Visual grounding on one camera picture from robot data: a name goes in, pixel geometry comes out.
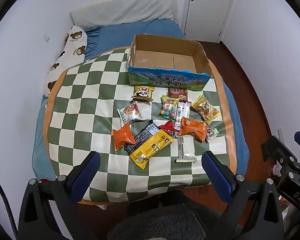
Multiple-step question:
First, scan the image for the small white snack pack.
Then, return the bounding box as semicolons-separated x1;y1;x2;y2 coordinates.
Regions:
205;128;219;141

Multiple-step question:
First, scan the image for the yellow chips bag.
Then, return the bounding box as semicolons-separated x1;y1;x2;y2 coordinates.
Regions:
191;94;220;125

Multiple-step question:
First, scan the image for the orange snack pack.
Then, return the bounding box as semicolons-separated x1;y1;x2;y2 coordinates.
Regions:
178;117;207;142
111;123;136;151

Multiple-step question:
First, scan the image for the white wafer snack pack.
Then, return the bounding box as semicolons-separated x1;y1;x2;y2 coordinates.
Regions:
176;135;197;163

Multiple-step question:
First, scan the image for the red white stick pack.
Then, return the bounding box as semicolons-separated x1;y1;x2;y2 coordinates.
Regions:
174;101;191;131

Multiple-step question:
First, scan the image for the small red snack pack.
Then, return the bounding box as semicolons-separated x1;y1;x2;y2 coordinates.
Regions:
159;120;175;134

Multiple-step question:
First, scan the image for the brown red snack pack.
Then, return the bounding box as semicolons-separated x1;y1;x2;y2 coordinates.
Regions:
167;88;188;102

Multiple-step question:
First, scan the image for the yellow long snack pack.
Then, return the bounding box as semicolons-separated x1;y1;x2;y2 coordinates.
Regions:
129;129;173;170

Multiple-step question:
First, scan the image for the colourful candy balls bag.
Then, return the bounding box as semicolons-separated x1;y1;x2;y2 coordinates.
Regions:
159;95;179;121

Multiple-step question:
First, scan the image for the black long snack pack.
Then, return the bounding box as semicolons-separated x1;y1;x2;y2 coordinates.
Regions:
124;120;160;155

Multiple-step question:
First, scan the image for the white cookie snack bag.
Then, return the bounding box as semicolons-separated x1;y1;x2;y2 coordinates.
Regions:
117;101;143;127

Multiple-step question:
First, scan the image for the panda yellow snack bag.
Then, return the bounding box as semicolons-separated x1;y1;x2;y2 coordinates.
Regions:
131;86;155;101

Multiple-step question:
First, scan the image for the green white checkered mat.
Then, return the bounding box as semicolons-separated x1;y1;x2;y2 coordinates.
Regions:
43;46;238;204

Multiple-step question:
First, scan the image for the cardboard milk box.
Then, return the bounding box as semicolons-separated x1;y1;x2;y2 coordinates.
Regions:
127;34;212;91

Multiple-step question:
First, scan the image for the white door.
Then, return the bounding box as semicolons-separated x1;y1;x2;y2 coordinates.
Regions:
184;0;234;43

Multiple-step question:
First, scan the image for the bear print long pillow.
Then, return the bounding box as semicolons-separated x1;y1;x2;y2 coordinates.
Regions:
43;25;87;96

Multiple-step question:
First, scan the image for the blue bed sheet mattress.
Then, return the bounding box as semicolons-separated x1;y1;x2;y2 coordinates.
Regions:
32;19;250;180

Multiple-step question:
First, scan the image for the white dotted pillow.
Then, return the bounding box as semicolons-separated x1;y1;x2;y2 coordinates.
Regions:
70;0;178;29

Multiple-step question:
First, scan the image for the wall socket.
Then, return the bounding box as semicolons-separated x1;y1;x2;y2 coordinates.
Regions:
277;128;285;143

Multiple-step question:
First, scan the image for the black cable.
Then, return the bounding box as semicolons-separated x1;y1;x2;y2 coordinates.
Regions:
0;167;18;240

